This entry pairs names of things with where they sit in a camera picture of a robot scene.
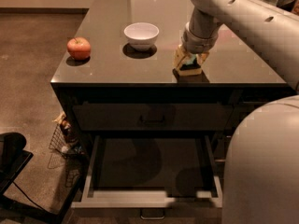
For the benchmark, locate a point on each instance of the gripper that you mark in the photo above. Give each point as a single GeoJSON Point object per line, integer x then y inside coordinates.
{"type": "Point", "coordinates": [196, 44]}

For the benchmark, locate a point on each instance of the green and yellow sponge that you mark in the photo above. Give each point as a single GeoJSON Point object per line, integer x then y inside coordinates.
{"type": "Point", "coordinates": [189, 66]}

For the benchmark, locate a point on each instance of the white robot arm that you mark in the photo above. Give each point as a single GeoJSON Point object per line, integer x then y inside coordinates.
{"type": "Point", "coordinates": [261, 176]}

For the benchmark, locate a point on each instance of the closed top drawer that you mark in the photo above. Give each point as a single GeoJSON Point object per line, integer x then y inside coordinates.
{"type": "Point", "coordinates": [152, 117]}

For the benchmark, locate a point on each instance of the open middle drawer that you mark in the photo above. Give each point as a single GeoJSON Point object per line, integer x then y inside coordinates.
{"type": "Point", "coordinates": [151, 179]}

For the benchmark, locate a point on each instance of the white ceramic bowl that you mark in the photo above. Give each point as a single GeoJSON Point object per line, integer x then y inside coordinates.
{"type": "Point", "coordinates": [141, 36]}

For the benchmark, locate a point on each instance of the red apple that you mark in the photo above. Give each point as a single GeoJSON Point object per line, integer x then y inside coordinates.
{"type": "Point", "coordinates": [79, 48]}

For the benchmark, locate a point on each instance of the black chair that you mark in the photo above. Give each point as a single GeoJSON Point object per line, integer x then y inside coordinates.
{"type": "Point", "coordinates": [13, 158]}

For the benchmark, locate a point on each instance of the wire basket with items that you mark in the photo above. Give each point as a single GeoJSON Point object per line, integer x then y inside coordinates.
{"type": "Point", "coordinates": [64, 139]}

